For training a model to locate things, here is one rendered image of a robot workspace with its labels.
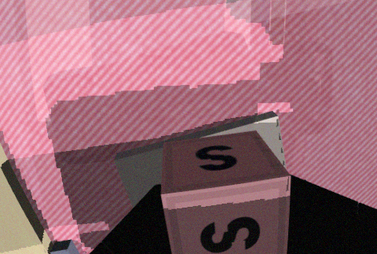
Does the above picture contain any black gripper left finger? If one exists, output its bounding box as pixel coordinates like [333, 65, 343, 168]
[89, 185, 172, 254]

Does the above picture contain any brown cube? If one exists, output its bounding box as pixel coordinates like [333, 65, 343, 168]
[161, 131, 291, 254]

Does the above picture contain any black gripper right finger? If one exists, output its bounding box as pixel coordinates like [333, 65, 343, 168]
[287, 175, 377, 254]

